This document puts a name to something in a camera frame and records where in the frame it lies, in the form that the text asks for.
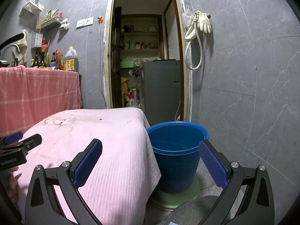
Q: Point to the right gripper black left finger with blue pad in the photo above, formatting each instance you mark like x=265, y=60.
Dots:
x=42, y=204

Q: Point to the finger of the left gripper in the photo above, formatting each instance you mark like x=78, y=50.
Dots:
x=30, y=143

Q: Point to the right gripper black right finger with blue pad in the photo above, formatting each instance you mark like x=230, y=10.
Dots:
x=257, y=204

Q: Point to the chrome kitchen faucet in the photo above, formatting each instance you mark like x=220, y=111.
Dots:
x=10, y=48

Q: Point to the person's left hand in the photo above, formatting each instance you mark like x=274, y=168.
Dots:
x=12, y=191

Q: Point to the pink checked towel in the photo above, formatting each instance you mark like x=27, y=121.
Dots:
x=29, y=95

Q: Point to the pink table cloth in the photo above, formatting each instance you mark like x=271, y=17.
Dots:
x=124, y=176

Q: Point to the green stool under bucket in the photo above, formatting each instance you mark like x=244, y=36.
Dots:
x=170, y=201

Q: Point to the dark soy sauce bottle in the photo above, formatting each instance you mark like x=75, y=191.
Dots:
x=38, y=63

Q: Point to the brown sauce bottle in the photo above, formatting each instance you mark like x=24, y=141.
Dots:
x=59, y=60

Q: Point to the beige hanging rag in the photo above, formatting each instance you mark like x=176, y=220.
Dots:
x=21, y=55

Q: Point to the large oil jug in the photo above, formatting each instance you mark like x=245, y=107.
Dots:
x=70, y=62

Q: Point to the blue plastic bucket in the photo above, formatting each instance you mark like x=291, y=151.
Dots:
x=175, y=146

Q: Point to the white red sack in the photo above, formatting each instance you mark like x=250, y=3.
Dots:
x=131, y=98

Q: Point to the green box on shelf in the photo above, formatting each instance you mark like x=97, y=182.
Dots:
x=127, y=64

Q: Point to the grey refrigerator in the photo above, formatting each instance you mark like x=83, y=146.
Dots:
x=162, y=90

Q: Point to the dark wooden door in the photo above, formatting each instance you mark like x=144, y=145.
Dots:
x=116, y=58

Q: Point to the white rubber gloves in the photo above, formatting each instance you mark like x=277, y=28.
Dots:
x=199, y=22

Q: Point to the wall shelf rack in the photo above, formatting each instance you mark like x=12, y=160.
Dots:
x=54, y=22

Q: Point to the white wall socket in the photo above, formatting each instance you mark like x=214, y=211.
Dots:
x=84, y=22

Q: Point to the white wall basket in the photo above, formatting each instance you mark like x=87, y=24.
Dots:
x=33, y=6

